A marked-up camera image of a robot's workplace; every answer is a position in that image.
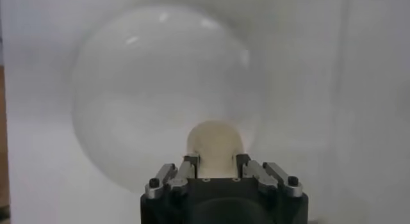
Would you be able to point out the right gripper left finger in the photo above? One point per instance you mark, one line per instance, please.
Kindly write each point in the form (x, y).
(174, 177)

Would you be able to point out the white round plate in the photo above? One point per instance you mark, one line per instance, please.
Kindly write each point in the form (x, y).
(144, 84)

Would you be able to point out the white steamed baozi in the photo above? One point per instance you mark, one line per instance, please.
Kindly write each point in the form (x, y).
(216, 145)

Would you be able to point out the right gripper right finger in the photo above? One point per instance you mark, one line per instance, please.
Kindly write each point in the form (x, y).
(269, 177)

